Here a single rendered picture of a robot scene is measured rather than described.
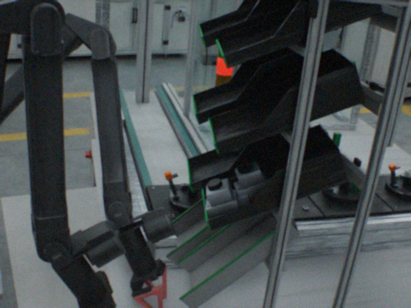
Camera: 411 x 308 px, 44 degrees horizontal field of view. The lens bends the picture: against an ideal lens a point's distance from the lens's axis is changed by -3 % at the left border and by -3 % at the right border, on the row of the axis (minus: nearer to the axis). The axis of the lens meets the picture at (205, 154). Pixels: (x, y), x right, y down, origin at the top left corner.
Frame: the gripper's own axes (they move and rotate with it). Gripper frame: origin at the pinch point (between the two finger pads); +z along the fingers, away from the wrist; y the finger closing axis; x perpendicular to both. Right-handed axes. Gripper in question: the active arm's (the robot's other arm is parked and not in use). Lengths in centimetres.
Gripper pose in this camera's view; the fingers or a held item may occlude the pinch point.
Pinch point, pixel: (161, 304)
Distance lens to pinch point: 123.9
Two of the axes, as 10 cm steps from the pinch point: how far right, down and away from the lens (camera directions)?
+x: -9.3, 3.7, 0.7
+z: 3.7, 9.2, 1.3
